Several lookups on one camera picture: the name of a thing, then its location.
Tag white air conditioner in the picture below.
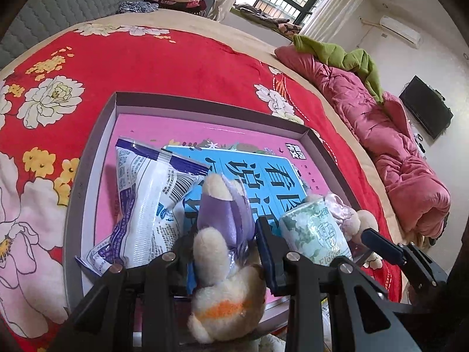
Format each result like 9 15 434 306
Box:
379 15 422 43

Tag grey quilted headboard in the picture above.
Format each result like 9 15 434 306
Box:
0 0 154 71

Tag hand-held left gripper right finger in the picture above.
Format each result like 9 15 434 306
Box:
255 217 422 352

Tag cream teddy in pink dress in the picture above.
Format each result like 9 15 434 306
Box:
324 192 380 245

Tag beige bed sheet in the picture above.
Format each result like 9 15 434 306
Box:
0 9 414 250

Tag black wall television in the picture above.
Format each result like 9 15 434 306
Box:
399 75 454 140

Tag shallow grey cardboard box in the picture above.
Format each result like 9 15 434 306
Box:
63 92 361 338

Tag pink quilt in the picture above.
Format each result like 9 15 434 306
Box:
275 44 452 239

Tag blankets on windowsill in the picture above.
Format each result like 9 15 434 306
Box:
232 3 305 33

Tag green blanket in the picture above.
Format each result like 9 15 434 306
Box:
293 35 385 104

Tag pink and blue printed book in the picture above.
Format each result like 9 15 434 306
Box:
93 114 320 303

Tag large white blue packet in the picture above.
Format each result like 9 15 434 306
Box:
110 136 210 269

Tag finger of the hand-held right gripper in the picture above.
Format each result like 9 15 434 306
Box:
361 227 448 304

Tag red floral blanket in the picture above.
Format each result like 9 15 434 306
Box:
0 22 402 352

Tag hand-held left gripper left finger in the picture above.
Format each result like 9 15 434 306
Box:
47 227 196 352

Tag dark floral cloth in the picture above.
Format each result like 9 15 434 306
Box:
118 1 159 15

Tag cream plush rabbit purple ears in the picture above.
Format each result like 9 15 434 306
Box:
188 172 268 343

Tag small green floral tissue pack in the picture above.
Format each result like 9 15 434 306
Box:
278 194 354 267

